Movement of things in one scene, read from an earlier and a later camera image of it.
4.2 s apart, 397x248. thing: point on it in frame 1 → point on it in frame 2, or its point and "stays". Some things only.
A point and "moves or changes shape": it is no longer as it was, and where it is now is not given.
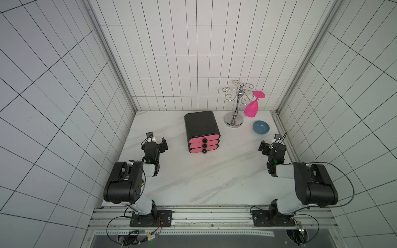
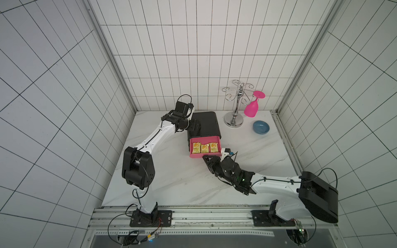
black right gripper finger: x=264 y=148 → x=212 y=161
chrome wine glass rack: x=237 y=90 stays
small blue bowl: x=261 y=127 stays
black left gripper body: x=156 y=157 → x=186 y=124
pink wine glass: x=252 y=109 stays
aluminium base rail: x=212 y=220 stays
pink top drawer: x=205 y=139 moves or changes shape
